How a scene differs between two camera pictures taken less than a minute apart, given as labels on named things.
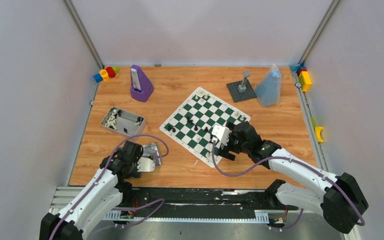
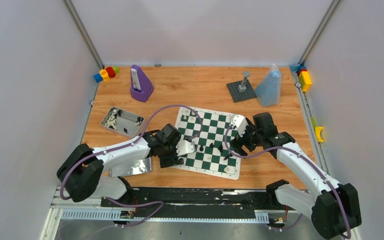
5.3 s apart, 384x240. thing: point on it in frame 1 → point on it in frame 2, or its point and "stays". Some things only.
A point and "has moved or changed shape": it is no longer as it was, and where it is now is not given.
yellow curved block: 318,130 stays
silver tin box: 124,122 stays
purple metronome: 141,88 stays
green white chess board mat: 192,124 has moved or changed shape
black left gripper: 134,164 → 171,159
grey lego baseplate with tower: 242,90 stays
